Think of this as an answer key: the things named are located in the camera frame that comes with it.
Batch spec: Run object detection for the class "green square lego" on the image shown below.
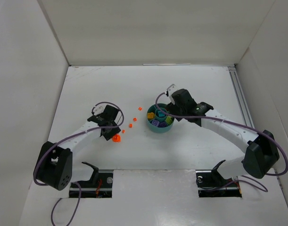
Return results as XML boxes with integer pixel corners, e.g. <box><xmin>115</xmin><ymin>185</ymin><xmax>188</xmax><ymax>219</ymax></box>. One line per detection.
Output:
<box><xmin>165</xmin><ymin>116</ymin><xmax>174</xmax><ymax>126</ymax></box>

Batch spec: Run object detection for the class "dark purple long lego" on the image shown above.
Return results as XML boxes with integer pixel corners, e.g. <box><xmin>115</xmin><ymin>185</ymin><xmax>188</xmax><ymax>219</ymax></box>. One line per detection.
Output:
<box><xmin>158</xmin><ymin>121</ymin><xmax>168</xmax><ymax>128</ymax></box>

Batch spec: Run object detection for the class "lavender square lego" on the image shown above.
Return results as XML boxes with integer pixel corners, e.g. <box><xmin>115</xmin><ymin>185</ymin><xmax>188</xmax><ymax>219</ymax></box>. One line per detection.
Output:
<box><xmin>151</xmin><ymin>120</ymin><xmax>160</xmax><ymax>127</ymax></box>

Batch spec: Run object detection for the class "yellow orange square lego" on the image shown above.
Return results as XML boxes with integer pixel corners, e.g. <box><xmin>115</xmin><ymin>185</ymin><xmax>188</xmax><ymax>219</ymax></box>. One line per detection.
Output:
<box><xmin>147</xmin><ymin>112</ymin><xmax>155</xmax><ymax>120</ymax></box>

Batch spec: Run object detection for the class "teal oval lego piece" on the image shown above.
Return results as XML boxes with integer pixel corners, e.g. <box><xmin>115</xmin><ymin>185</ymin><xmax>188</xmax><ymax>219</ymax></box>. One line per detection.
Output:
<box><xmin>158</xmin><ymin>111</ymin><xmax>165</xmax><ymax>118</ymax></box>

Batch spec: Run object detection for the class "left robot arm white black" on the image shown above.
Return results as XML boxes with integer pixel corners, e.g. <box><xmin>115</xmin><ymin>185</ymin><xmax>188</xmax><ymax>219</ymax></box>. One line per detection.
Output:
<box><xmin>33</xmin><ymin>102</ymin><xmax>122</xmax><ymax>191</ymax></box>

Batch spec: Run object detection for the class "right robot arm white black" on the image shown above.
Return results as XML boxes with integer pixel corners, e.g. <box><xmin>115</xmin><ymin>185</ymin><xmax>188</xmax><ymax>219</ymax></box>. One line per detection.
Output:
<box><xmin>166</xmin><ymin>85</ymin><xmax>280</xmax><ymax>179</ymax></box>

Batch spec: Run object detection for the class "teal round divided container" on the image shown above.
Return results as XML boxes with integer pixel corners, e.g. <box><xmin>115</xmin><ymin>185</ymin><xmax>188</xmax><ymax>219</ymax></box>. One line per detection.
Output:
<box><xmin>147</xmin><ymin>105</ymin><xmax>174</xmax><ymax>134</ymax></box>

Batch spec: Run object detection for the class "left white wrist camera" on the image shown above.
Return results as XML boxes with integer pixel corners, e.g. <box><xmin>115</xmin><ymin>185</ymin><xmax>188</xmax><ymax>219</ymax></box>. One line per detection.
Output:
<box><xmin>91</xmin><ymin>106</ymin><xmax>104</xmax><ymax>114</ymax></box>

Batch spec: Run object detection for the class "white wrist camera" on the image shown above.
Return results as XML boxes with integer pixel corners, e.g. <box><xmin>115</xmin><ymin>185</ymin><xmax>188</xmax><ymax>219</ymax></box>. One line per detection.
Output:
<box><xmin>166</xmin><ymin>84</ymin><xmax>178</xmax><ymax>105</ymax></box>
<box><xmin>91</xmin><ymin>106</ymin><xmax>104</xmax><ymax>114</ymax></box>

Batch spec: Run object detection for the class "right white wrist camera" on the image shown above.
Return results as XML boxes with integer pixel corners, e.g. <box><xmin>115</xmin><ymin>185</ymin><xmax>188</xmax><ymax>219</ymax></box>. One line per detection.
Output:
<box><xmin>166</xmin><ymin>84</ymin><xmax>178</xmax><ymax>105</ymax></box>

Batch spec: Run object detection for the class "aluminium rail right side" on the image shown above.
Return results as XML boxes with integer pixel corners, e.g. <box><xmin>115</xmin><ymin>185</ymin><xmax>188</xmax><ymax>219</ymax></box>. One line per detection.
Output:
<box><xmin>228</xmin><ymin>66</ymin><xmax>255</xmax><ymax>128</ymax></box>

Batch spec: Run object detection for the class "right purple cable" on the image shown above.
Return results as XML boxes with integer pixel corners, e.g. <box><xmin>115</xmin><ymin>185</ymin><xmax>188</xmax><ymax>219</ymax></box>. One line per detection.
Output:
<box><xmin>155</xmin><ymin>92</ymin><xmax>288</xmax><ymax>193</ymax></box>

